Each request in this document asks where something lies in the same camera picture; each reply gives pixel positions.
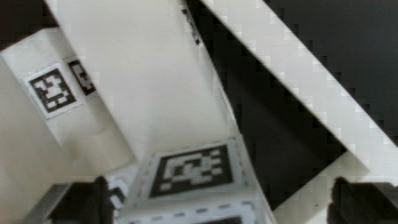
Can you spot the white right fence wall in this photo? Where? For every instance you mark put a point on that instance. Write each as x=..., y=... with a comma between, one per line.
x=368, y=163

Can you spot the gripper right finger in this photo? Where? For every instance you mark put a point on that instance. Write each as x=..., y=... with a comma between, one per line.
x=364, y=203

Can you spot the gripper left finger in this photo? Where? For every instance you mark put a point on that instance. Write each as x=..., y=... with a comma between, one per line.
x=75, y=204

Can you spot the white tagged cube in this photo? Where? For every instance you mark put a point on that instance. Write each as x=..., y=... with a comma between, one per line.
x=195, y=188

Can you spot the white chair back frame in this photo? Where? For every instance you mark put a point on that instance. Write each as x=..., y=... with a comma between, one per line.
x=110, y=94

